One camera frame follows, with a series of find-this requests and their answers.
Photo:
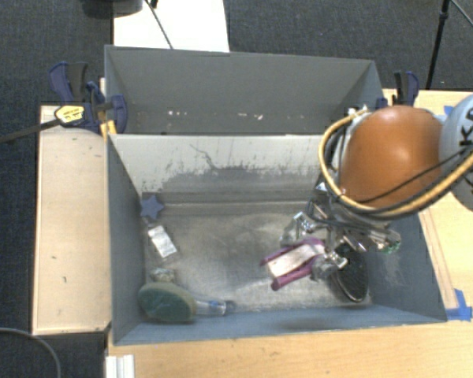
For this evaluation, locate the grey metal bin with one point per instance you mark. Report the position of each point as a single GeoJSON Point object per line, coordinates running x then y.
{"type": "Point", "coordinates": [228, 93]}

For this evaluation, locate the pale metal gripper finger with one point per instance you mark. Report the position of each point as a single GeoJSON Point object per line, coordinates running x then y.
{"type": "Point", "coordinates": [328, 264]}
{"type": "Point", "coordinates": [295, 227]}

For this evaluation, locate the pale wood board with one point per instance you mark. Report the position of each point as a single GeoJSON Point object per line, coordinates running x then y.
{"type": "Point", "coordinates": [71, 227]}

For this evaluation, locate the silver foil packet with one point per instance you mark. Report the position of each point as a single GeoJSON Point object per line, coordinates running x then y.
{"type": "Point", "coordinates": [162, 241]}

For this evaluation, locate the grey speckled lump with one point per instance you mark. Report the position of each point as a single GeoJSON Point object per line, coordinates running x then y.
{"type": "Point", "coordinates": [162, 275]}

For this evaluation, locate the black round mesh disc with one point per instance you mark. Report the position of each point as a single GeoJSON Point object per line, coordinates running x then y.
{"type": "Point", "coordinates": [352, 278]}

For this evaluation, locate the blue star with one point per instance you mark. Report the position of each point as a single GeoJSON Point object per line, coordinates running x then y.
{"type": "Point", "coordinates": [151, 207]}

